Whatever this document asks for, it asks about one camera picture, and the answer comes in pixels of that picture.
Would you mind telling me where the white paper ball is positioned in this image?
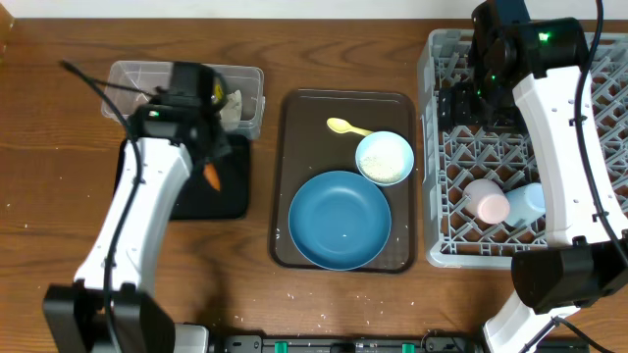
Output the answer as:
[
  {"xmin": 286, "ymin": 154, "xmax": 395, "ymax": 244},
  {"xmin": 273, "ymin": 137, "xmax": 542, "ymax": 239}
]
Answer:
[{"xmin": 220, "ymin": 90, "xmax": 242, "ymax": 131}]

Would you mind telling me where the orange carrot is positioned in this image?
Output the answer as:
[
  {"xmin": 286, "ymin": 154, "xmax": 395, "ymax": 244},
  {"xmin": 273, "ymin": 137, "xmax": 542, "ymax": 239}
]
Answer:
[{"xmin": 203, "ymin": 163, "xmax": 221, "ymax": 191}]

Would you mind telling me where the green snack wrapper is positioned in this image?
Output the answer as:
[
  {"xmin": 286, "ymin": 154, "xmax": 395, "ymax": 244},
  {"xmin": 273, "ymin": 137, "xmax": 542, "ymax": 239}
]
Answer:
[{"xmin": 211, "ymin": 78, "xmax": 227, "ymax": 111}]

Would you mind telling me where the pink cup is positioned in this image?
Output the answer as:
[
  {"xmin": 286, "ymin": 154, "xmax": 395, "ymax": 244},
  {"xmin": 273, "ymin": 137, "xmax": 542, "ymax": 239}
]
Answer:
[{"xmin": 463, "ymin": 178, "xmax": 510, "ymax": 225}]

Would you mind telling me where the light blue cup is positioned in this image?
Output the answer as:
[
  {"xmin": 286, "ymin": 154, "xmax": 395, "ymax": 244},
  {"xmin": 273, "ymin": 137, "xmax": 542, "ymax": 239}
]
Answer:
[{"xmin": 504, "ymin": 182, "xmax": 546, "ymax": 227}]

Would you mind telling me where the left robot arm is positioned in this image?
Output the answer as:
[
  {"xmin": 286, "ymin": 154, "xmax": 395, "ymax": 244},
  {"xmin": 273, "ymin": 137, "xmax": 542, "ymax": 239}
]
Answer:
[{"xmin": 43, "ymin": 62, "xmax": 232, "ymax": 352}]

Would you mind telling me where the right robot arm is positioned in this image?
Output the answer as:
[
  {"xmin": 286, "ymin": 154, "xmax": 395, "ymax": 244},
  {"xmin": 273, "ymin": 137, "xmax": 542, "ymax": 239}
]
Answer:
[{"xmin": 438, "ymin": 0, "xmax": 627, "ymax": 352}]

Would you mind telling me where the grey dishwasher rack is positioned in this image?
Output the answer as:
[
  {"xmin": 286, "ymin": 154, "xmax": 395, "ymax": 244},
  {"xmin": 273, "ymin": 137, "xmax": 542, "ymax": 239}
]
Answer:
[{"xmin": 418, "ymin": 29, "xmax": 627, "ymax": 270}]

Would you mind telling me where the black tray bin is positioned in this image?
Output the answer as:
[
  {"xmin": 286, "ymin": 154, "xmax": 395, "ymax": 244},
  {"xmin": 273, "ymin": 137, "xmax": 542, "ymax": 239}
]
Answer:
[{"xmin": 113, "ymin": 133, "xmax": 251, "ymax": 221}]

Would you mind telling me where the brown serving tray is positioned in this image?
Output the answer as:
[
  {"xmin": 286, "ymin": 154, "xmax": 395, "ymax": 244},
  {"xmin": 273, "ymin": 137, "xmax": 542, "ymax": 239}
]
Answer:
[{"xmin": 269, "ymin": 89, "xmax": 417, "ymax": 274}]

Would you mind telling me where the clear plastic bin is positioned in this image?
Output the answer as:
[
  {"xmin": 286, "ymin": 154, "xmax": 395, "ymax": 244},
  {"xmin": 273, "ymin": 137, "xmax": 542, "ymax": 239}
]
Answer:
[{"xmin": 105, "ymin": 61, "xmax": 265, "ymax": 140}]

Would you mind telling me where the light blue rice bowl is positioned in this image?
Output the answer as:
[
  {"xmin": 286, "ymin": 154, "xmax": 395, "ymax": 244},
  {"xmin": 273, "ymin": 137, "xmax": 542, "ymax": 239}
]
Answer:
[{"xmin": 355, "ymin": 131, "xmax": 415, "ymax": 187}]

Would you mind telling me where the yellow plastic spoon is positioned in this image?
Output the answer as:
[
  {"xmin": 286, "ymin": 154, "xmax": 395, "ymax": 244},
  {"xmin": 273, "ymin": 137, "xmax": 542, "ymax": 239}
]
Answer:
[{"xmin": 327, "ymin": 118, "xmax": 372, "ymax": 136}]

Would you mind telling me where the dark blue plate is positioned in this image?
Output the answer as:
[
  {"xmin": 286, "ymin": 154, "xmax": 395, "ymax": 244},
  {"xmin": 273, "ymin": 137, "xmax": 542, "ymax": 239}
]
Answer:
[{"xmin": 288, "ymin": 171, "xmax": 393, "ymax": 271}]

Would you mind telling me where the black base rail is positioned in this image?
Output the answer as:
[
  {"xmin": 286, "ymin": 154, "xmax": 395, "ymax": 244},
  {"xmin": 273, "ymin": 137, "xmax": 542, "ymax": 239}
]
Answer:
[{"xmin": 210, "ymin": 326, "xmax": 590, "ymax": 353}]

